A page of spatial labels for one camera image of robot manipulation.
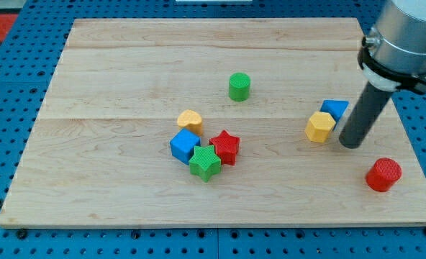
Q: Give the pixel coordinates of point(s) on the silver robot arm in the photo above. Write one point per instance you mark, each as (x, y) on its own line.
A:
(393, 53)

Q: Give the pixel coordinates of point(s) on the red star block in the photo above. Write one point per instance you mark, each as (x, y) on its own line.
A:
(226, 147)

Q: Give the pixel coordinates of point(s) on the yellow heart block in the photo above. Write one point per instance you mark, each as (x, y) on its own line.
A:
(192, 121)

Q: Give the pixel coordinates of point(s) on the green star block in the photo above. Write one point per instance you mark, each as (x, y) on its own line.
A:
(205, 163)

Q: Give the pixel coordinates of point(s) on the blue cube block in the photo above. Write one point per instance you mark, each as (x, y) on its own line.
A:
(182, 145)

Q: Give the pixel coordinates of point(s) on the green cylinder block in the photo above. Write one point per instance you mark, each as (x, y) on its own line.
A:
(239, 86)

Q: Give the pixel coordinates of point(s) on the yellow hexagon block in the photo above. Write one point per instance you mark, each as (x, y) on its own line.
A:
(319, 127)

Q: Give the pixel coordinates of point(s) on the wooden board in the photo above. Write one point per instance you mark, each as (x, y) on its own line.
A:
(99, 155)

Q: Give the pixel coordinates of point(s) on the blue triangle block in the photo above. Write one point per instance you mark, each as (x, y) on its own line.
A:
(335, 108)

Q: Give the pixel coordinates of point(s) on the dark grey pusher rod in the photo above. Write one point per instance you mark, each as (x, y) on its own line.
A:
(364, 114)

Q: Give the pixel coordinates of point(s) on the red cylinder block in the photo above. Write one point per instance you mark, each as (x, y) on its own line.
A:
(384, 173)

